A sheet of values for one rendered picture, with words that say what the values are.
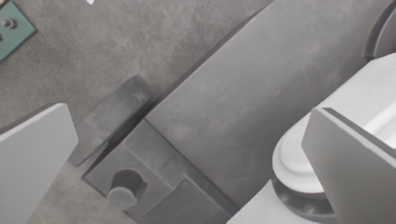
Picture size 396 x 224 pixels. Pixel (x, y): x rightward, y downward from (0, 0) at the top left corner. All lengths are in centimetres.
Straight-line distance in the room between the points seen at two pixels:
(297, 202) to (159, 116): 22
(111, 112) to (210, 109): 15
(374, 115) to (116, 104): 31
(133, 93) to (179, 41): 19
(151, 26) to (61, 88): 25
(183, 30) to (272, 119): 27
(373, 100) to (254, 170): 21
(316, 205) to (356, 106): 11
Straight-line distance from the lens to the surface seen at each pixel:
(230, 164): 36
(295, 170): 24
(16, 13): 59
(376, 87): 28
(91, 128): 33
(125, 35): 50
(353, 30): 40
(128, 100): 33
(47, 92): 58
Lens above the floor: 48
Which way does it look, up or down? 74 degrees down
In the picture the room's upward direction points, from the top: 167 degrees clockwise
